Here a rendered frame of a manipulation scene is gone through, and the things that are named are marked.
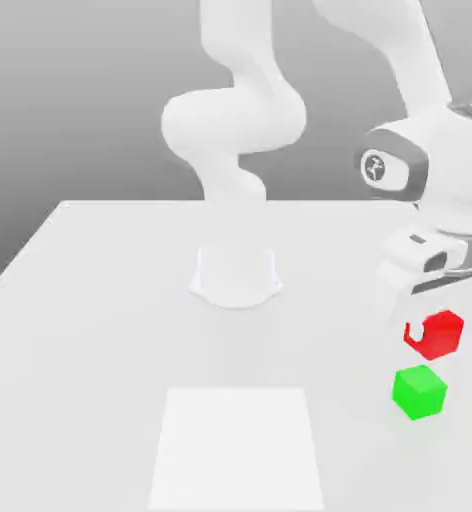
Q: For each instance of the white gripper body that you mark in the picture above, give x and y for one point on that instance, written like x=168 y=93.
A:
x=452 y=298

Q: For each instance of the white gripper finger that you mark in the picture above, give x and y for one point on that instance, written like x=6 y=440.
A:
x=416 y=330

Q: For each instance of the small red cube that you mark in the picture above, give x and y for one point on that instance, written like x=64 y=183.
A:
x=444 y=336

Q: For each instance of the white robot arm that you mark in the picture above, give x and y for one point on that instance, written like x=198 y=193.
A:
x=236 y=120

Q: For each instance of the small green cube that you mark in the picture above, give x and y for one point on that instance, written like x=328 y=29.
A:
x=420 y=394

